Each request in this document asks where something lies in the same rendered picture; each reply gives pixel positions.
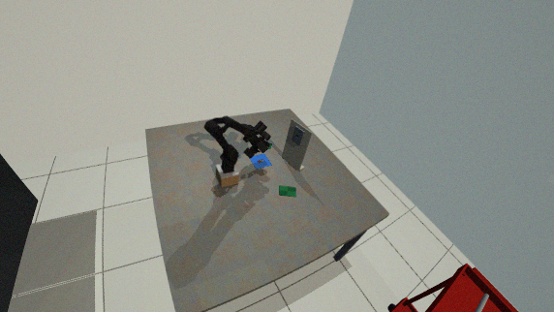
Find blue square patch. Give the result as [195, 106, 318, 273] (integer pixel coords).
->
[249, 154, 272, 169]

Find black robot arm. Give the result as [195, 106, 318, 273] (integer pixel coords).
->
[203, 115, 270, 173]

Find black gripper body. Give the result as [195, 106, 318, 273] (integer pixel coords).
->
[244, 131, 271, 158]

